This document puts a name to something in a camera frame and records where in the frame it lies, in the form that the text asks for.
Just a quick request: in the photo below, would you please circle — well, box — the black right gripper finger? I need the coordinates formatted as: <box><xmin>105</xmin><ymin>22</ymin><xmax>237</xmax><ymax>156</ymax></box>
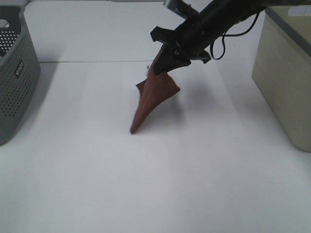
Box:
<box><xmin>153</xmin><ymin>46</ymin><xmax>191</xmax><ymax>74</ymax></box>
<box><xmin>160</xmin><ymin>40</ymin><xmax>170</xmax><ymax>49</ymax></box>

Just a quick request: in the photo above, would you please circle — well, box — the grey perforated plastic basket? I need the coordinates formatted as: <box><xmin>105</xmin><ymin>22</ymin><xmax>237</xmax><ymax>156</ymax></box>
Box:
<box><xmin>0</xmin><ymin>5</ymin><xmax>41</xmax><ymax>144</ymax></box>

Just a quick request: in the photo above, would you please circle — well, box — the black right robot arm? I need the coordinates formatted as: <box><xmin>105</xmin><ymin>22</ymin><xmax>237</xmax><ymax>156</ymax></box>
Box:
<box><xmin>150</xmin><ymin>0</ymin><xmax>311</xmax><ymax>74</ymax></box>

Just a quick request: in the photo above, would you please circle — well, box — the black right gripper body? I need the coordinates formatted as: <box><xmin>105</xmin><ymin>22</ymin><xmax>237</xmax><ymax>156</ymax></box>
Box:
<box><xmin>150</xmin><ymin>14</ymin><xmax>231</xmax><ymax>64</ymax></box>

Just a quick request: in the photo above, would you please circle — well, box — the beige plastic bin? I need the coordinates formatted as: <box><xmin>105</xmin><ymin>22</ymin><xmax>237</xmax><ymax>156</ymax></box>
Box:
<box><xmin>252</xmin><ymin>6</ymin><xmax>311</xmax><ymax>152</ymax></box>

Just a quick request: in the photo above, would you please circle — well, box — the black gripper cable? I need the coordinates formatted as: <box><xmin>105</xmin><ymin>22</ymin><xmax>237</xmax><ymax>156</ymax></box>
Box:
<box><xmin>210</xmin><ymin>12</ymin><xmax>260</xmax><ymax>61</ymax></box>

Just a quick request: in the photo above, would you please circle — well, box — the brown towel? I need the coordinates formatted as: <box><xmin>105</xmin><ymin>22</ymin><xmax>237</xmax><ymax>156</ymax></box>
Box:
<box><xmin>130</xmin><ymin>46</ymin><xmax>180</xmax><ymax>134</ymax></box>

